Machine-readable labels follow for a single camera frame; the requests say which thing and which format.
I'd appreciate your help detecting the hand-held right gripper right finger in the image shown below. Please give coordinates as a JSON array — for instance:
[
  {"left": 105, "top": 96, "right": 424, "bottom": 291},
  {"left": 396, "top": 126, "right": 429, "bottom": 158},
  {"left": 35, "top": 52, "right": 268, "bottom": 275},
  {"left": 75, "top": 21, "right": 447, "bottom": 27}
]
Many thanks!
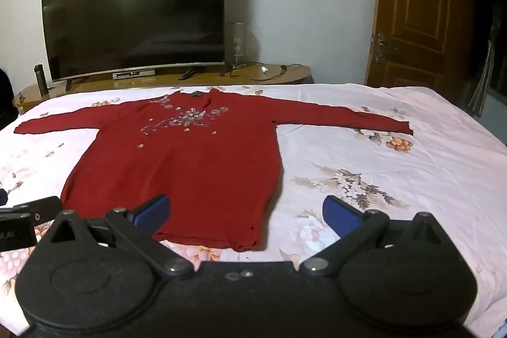
[{"left": 299, "top": 195, "right": 462, "bottom": 278}]

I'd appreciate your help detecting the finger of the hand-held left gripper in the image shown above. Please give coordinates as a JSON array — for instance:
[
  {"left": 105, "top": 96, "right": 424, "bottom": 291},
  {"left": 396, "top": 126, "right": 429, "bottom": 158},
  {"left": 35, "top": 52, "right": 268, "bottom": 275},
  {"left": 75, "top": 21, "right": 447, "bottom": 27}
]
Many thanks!
[{"left": 0, "top": 196, "right": 63, "bottom": 233}]

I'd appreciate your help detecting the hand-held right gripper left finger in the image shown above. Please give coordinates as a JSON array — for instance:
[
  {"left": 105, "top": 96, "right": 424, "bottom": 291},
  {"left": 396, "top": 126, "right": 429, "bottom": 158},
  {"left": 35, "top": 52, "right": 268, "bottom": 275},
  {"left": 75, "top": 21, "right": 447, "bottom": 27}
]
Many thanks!
[{"left": 38, "top": 194, "right": 195, "bottom": 279}]

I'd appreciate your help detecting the red embellished sweater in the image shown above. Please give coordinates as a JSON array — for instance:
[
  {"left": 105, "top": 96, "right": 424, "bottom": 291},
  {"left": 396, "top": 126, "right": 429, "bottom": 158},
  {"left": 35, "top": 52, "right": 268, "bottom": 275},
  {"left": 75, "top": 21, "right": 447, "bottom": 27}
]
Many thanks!
[{"left": 14, "top": 88, "right": 414, "bottom": 252}]

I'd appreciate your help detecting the white floral bedsheet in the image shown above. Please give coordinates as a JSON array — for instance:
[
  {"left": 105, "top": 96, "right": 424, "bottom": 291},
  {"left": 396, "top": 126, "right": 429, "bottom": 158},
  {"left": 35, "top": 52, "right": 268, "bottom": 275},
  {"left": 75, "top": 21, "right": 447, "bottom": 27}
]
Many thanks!
[{"left": 0, "top": 82, "right": 507, "bottom": 338}]

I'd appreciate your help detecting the dark object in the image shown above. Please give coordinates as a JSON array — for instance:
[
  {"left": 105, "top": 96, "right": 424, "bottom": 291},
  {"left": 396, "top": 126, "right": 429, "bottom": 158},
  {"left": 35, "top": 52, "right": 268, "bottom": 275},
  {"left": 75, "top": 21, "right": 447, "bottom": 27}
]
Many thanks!
[{"left": 0, "top": 68, "right": 15, "bottom": 122}]

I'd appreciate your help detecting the dark drink bottle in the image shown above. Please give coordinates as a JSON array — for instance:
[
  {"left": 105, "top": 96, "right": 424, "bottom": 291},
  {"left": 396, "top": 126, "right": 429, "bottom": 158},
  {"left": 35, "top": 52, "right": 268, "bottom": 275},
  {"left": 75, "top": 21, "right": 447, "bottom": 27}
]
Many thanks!
[{"left": 34, "top": 64, "right": 49, "bottom": 96}]

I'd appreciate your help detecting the silver set-top box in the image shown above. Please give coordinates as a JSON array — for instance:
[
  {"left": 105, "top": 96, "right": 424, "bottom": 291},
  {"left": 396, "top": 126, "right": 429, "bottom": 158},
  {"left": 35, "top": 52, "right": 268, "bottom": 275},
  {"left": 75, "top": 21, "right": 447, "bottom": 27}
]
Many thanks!
[{"left": 112, "top": 71, "right": 156, "bottom": 80}]

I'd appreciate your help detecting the wooden television stand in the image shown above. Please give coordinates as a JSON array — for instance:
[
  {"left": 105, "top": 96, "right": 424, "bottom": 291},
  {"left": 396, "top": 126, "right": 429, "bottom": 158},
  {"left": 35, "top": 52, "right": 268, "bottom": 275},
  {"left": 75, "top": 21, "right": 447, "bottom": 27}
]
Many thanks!
[{"left": 14, "top": 64, "right": 312, "bottom": 110}]

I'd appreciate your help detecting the clear glass container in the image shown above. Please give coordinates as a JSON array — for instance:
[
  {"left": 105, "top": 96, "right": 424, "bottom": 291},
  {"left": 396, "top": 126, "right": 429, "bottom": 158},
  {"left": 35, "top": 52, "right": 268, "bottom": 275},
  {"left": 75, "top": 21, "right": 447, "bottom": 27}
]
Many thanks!
[{"left": 225, "top": 22, "right": 247, "bottom": 65}]

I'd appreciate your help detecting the hanging dark cloth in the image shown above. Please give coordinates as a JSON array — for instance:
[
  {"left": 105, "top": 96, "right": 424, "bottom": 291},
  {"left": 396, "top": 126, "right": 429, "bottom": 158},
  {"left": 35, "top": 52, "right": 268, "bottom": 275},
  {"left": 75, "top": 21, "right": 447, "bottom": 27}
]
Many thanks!
[{"left": 467, "top": 1, "right": 498, "bottom": 118}]

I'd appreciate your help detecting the black curved television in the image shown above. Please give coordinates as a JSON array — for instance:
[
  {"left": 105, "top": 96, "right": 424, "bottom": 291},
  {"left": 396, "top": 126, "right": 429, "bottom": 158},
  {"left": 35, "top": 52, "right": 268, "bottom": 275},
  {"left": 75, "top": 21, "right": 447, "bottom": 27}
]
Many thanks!
[{"left": 41, "top": 0, "right": 227, "bottom": 91}]

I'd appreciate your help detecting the brown wooden door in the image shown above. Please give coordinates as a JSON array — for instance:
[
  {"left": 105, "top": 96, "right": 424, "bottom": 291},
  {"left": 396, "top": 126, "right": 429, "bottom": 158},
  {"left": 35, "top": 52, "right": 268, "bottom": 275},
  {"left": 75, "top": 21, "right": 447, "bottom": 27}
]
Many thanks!
[{"left": 364, "top": 0, "right": 467, "bottom": 101}]

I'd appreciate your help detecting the black cable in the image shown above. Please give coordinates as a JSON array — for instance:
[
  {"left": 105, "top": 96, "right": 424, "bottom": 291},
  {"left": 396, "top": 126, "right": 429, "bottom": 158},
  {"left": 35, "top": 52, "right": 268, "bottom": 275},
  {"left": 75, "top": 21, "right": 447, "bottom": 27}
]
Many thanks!
[{"left": 220, "top": 63, "right": 304, "bottom": 79}]

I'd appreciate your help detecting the metal door handle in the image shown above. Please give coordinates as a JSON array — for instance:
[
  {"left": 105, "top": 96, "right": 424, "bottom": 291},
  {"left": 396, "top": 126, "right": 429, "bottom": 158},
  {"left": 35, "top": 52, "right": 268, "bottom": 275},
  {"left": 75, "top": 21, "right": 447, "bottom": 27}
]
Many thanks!
[{"left": 371, "top": 33, "right": 399, "bottom": 64}]

